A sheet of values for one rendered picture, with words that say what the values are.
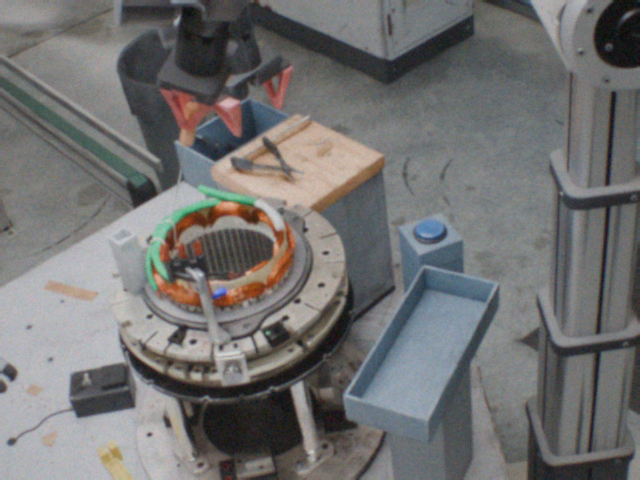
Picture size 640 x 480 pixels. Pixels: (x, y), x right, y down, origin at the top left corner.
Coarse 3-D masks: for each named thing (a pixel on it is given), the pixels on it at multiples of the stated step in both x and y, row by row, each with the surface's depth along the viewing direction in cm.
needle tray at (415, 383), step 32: (416, 288) 134; (448, 288) 136; (480, 288) 133; (416, 320) 133; (448, 320) 133; (480, 320) 127; (384, 352) 128; (416, 352) 129; (448, 352) 128; (352, 384) 121; (384, 384) 125; (416, 384) 125; (448, 384) 120; (352, 416) 121; (384, 416) 118; (416, 416) 116; (448, 416) 128; (416, 448) 132; (448, 448) 131
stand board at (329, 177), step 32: (320, 128) 164; (224, 160) 160; (256, 160) 159; (288, 160) 158; (320, 160) 157; (352, 160) 156; (384, 160) 157; (256, 192) 153; (288, 192) 152; (320, 192) 151
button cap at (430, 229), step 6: (420, 222) 146; (426, 222) 146; (432, 222) 145; (438, 222) 145; (420, 228) 145; (426, 228) 144; (432, 228) 144; (438, 228) 144; (420, 234) 144; (426, 234) 144; (432, 234) 143; (438, 234) 143
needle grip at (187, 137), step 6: (192, 102) 118; (186, 108) 118; (192, 108) 118; (198, 108) 118; (186, 114) 118; (192, 114) 118; (186, 132) 120; (192, 132) 120; (180, 138) 121; (186, 138) 121; (192, 138) 121; (186, 144) 121; (192, 144) 122
